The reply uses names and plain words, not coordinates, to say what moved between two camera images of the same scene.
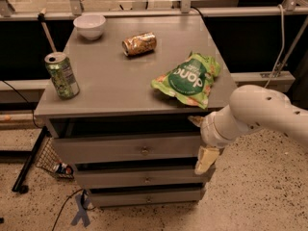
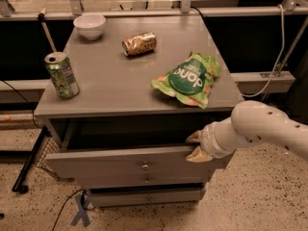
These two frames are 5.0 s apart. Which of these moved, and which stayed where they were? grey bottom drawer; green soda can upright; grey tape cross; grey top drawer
Moved: grey top drawer
Stayed: grey tape cross; grey bottom drawer; green soda can upright
